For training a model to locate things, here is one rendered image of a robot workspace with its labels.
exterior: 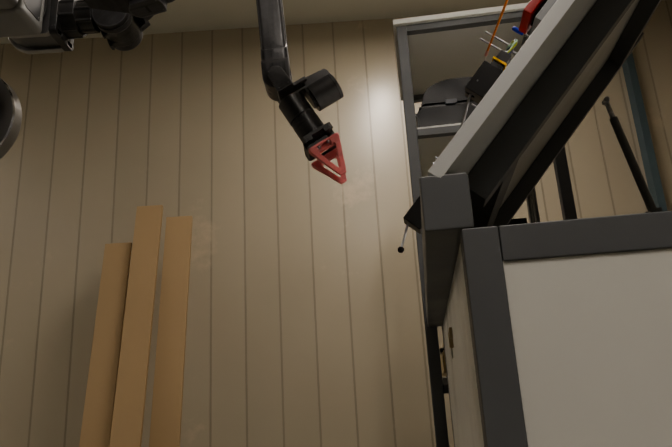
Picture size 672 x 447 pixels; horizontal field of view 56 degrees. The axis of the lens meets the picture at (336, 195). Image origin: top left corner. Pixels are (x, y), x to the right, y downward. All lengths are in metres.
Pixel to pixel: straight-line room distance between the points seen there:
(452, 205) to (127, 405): 2.75
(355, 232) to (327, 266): 0.26
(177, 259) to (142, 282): 0.21
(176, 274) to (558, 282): 2.90
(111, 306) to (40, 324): 0.65
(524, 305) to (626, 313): 0.10
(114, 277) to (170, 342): 0.50
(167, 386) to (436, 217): 2.72
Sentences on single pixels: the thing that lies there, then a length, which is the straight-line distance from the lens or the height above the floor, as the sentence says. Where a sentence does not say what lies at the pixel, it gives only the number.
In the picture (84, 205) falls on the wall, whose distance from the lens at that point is 4.13.
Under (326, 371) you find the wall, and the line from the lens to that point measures 3.63.
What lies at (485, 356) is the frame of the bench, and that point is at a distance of 0.69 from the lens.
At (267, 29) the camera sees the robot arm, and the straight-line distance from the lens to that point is 1.38.
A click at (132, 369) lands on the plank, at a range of 3.35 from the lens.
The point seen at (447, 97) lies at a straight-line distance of 2.20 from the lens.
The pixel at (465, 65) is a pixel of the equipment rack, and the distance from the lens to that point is 2.56.
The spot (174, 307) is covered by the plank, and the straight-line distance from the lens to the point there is 3.41.
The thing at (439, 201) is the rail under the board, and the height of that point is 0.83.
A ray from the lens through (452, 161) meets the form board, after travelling 0.73.
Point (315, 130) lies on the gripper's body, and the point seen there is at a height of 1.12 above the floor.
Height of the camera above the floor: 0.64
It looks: 17 degrees up
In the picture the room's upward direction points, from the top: 3 degrees counter-clockwise
